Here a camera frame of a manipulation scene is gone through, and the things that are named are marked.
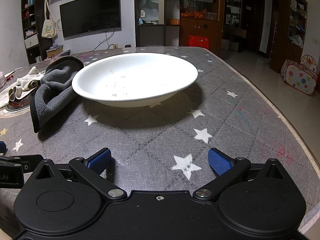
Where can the grey star-print table cover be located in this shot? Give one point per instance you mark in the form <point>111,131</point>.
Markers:
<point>155,135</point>

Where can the grey and yellow microfibre cloth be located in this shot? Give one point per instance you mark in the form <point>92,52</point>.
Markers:
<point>50,90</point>

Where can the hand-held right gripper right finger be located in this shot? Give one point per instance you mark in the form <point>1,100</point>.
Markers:
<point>220,161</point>

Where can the dirty white rag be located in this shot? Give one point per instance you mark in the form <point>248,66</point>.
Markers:
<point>27,82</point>

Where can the brown wooden cabinet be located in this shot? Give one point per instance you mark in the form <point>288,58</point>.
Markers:
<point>197,27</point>

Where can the black glass-door cabinet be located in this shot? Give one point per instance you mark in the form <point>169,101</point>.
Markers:
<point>150,32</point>

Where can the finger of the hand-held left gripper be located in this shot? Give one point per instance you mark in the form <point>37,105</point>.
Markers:
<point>2,147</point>

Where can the cream tote bag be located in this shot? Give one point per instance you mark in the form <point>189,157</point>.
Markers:
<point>48,28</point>

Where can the white round plate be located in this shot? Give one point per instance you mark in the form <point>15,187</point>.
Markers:
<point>135,80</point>

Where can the black flat television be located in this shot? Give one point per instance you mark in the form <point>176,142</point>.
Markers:
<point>90,13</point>

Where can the black round induction cooktop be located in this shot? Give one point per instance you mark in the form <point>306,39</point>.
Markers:
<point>5,100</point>
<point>17,105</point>

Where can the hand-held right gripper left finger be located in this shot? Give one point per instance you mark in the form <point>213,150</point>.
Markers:
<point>100,161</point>

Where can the red plastic stool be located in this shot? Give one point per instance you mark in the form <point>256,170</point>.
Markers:
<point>197,42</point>

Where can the brown cluttered shelf unit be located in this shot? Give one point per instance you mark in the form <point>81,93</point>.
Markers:
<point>285,42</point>

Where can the dark open bookshelf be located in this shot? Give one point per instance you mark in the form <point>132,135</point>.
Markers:
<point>37,17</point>

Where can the polka-dot play tent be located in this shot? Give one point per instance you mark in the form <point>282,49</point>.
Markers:
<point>300,77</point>

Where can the dark wooden door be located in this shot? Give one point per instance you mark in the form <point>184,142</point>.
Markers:
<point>252,22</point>

